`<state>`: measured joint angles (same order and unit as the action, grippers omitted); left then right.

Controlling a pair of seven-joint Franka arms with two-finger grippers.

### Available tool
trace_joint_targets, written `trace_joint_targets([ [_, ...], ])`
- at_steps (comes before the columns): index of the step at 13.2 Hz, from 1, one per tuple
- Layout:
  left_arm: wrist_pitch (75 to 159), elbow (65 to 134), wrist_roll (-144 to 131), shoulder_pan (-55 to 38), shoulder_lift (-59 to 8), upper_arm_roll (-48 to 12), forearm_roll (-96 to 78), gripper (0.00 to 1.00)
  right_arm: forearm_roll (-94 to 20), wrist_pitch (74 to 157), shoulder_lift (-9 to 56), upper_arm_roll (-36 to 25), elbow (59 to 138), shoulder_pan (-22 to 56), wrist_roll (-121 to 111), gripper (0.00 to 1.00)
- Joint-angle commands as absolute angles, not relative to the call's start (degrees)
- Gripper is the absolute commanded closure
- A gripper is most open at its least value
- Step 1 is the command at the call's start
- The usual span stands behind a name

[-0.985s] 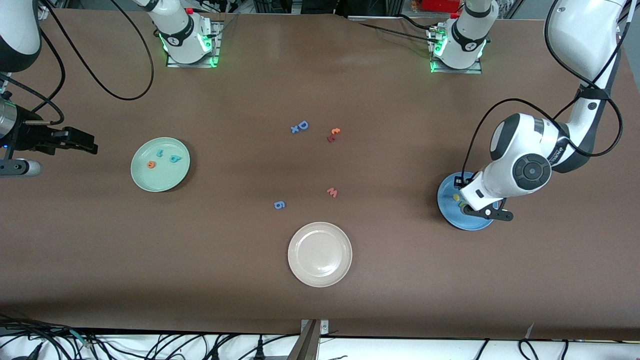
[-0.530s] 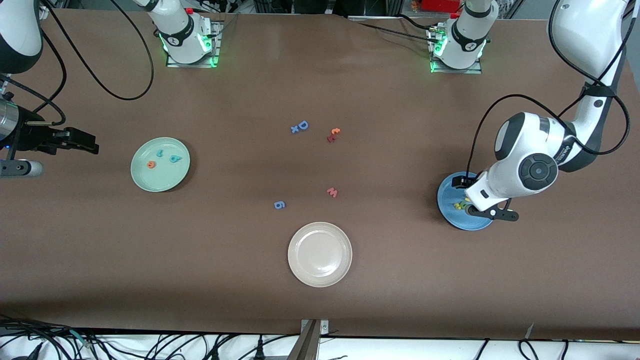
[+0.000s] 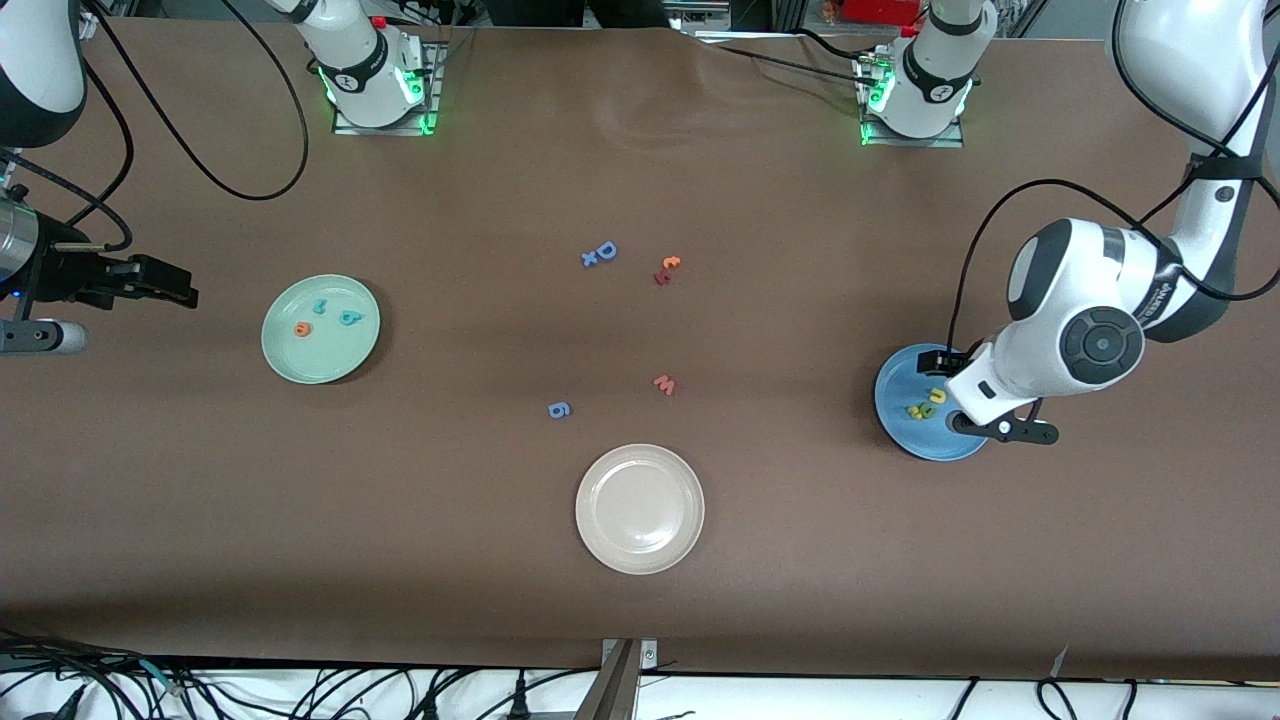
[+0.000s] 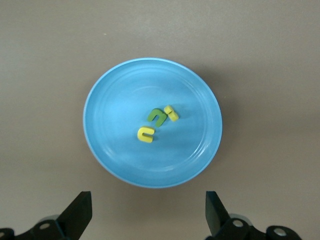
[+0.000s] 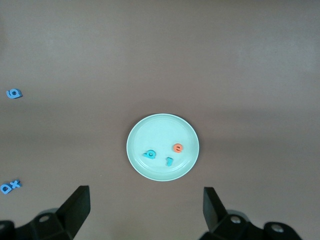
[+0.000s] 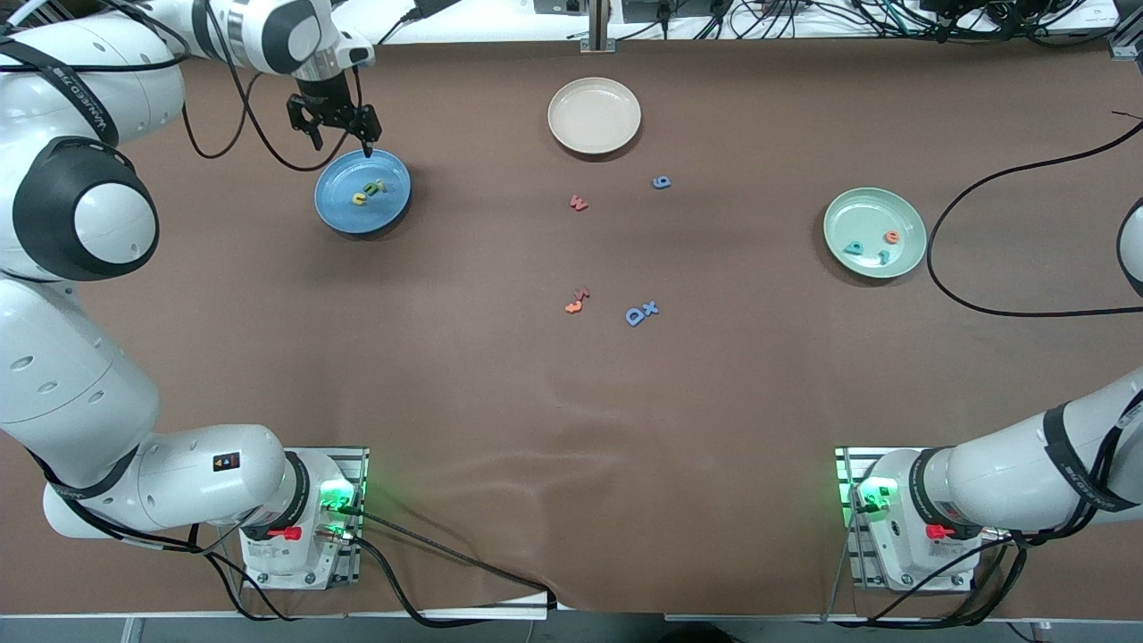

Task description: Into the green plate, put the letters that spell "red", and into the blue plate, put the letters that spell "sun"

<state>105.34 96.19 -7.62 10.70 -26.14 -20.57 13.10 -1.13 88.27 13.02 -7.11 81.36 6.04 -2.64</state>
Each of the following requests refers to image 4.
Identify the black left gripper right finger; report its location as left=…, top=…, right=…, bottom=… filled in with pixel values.
left=204, top=191, right=305, bottom=240

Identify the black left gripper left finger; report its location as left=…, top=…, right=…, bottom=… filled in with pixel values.
left=0, top=191, right=93, bottom=240

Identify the yellow foam letter u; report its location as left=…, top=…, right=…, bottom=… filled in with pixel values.
left=136, top=125, right=155, bottom=145

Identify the yellow foam letter s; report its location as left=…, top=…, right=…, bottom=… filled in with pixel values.
left=164, top=104, right=179, bottom=123

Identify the green foam letter c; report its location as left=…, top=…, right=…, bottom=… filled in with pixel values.
left=146, top=108, right=168, bottom=127

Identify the blue plate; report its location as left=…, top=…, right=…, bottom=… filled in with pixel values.
left=82, top=57, right=223, bottom=189

